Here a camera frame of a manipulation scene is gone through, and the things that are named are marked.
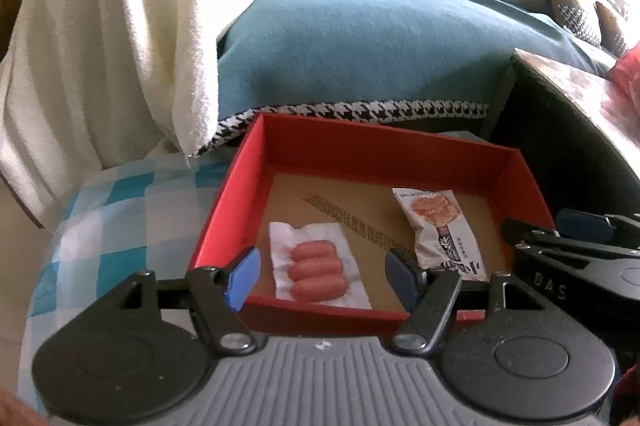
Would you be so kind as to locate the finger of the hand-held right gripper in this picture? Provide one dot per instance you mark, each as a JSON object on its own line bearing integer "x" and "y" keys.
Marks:
{"x": 520, "y": 231}
{"x": 580, "y": 221}

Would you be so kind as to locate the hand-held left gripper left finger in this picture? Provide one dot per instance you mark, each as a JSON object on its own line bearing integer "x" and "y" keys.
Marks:
{"x": 242, "y": 278}

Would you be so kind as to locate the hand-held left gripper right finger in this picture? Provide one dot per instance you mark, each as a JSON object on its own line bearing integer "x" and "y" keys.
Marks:
{"x": 402, "y": 273}

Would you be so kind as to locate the red cardboard box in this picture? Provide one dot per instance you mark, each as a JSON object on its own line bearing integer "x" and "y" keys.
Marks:
{"x": 350, "y": 145}

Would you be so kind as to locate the white crisp snack packet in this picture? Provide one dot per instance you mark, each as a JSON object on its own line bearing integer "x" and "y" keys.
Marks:
{"x": 440, "y": 226}

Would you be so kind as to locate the clear sausage packet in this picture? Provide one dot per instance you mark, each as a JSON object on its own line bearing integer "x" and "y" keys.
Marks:
{"x": 317, "y": 271}

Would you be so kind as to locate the dark table with marble top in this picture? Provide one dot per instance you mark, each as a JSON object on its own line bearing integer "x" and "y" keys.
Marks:
{"x": 565, "y": 80}

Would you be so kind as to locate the blue white checkered cloth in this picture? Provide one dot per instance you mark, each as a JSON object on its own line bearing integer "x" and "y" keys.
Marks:
{"x": 115, "y": 206}

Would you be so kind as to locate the red plastic bag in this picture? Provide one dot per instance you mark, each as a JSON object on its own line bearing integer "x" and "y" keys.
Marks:
{"x": 630, "y": 65}

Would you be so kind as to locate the brown houndstooth cushion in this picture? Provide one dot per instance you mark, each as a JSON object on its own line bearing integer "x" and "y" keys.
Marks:
{"x": 575, "y": 13}
{"x": 612, "y": 28}

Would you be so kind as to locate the teal blanket with houndstooth trim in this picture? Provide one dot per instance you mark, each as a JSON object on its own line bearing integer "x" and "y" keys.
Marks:
{"x": 375, "y": 45}

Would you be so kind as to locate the white fleece blanket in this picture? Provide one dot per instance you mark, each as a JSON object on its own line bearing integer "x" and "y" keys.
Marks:
{"x": 100, "y": 30}

